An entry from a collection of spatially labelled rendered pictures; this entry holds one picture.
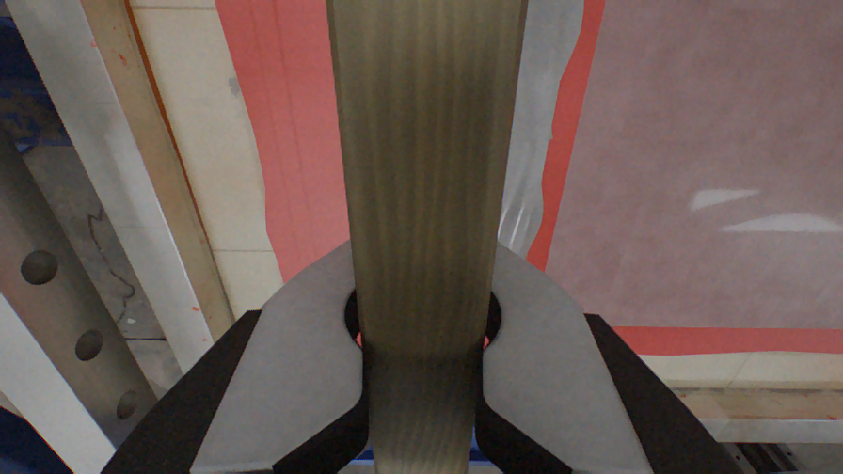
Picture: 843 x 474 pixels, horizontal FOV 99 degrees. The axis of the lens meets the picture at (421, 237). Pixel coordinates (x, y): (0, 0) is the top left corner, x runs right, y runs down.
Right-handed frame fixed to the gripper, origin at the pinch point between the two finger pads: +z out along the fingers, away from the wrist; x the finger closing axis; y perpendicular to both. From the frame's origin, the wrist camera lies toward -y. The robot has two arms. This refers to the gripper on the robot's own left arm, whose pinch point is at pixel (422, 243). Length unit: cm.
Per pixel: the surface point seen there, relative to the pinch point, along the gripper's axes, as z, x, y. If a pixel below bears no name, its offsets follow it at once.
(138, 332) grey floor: 109, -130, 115
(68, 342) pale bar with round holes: 6.4, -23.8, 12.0
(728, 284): 13.6, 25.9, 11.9
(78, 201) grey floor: 109, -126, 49
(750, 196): 13.6, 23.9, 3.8
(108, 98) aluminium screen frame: 10.0, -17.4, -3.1
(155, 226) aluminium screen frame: 10.0, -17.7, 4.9
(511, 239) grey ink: 13.2, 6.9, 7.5
